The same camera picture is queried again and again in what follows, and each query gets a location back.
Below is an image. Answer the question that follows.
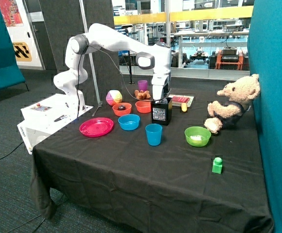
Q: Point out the blue plastic cup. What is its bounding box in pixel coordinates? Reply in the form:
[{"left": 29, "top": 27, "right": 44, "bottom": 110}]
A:
[{"left": 145, "top": 124, "right": 163, "bottom": 146}]

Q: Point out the brown plush toy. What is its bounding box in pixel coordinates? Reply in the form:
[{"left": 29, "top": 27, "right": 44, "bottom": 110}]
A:
[{"left": 134, "top": 90, "right": 151, "bottom": 100}]

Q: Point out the pink plastic plate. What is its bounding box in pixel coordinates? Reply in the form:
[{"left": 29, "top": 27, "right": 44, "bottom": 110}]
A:
[{"left": 79, "top": 117, "right": 114, "bottom": 137}]

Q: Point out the dark purple ball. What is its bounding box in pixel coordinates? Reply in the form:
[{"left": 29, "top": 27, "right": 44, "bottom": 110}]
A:
[{"left": 118, "top": 105, "right": 126, "bottom": 111}]

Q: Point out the red toy keyboard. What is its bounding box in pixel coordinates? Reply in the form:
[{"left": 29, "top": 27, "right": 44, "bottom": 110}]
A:
[{"left": 172, "top": 96, "right": 190, "bottom": 103}]

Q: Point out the green plastic bowl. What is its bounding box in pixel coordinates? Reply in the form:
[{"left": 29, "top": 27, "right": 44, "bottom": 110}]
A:
[{"left": 184, "top": 126, "right": 211, "bottom": 147}]

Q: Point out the blue plastic bowl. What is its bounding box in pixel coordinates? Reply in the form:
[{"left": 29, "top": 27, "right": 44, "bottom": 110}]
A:
[{"left": 118, "top": 114, "right": 141, "bottom": 131}]

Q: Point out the white paper in green bowl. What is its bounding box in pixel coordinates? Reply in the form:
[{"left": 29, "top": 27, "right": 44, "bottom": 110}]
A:
[{"left": 190, "top": 135, "right": 204, "bottom": 141}]

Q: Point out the orange bowl with dark ball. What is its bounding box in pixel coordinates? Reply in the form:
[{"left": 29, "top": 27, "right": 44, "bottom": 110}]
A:
[{"left": 112, "top": 102, "right": 132, "bottom": 117}]

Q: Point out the beige teddy bear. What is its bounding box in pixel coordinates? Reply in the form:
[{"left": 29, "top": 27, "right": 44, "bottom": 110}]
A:
[{"left": 204, "top": 74, "right": 261, "bottom": 134}]

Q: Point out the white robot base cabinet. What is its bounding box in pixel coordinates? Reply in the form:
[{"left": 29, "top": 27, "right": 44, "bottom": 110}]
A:
[{"left": 17, "top": 94, "right": 92, "bottom": 154}]

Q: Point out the teal partition panel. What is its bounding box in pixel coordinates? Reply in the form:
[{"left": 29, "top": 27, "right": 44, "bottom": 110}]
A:
[{"left": 248, "top": 0, "right": 282, "bottom": 233}]

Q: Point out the green toy block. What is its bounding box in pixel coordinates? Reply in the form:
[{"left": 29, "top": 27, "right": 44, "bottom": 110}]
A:
[{"left": 212, "top": 157, "right": 223, "bottom": 174}]

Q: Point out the black square bin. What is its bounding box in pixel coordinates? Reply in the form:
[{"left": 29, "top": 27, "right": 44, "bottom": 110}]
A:
[{"left": 151, "top": 97, "right": 172, "bottom": 125}]

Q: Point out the orange plastic bowl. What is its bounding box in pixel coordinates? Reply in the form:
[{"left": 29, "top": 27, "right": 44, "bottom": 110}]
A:
[{"left": 135, "top": 100, "right": 151, "bottom": 114}]

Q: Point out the grey metal pole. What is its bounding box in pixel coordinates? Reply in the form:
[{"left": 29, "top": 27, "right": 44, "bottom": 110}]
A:
[{"left": 79, "top": 0, "right": 103, "bottom": 117}]

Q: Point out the black tablecloth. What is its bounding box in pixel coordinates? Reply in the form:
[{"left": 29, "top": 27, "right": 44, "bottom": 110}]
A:
[{"left": 30, "top": 89, "right": 274, "bottom": 233}]

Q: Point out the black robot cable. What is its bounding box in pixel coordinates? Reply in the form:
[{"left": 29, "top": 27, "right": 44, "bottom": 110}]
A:
[{"left": 54, "top": 45, "right": 154, "bottom": 122}]

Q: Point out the purple plastic cup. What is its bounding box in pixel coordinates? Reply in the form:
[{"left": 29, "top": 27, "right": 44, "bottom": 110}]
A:
[{"left": 138, "top": 80, "right": 148, "bottom": 91}]

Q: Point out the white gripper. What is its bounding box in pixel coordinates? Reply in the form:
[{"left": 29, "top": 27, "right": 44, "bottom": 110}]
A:
[{"left": 152, "top": 74, "right": 170, "bottom": 100}]

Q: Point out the multicoloured soft ball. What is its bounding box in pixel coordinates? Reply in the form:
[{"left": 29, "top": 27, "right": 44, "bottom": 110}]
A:
[{"left": 106, "top": 90, "right": 123, "bottom": 106}]

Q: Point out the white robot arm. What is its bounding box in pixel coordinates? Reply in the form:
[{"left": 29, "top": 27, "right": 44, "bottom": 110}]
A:
[{"left": 54, "top": 23, "right": 172, "bottom": 113}]

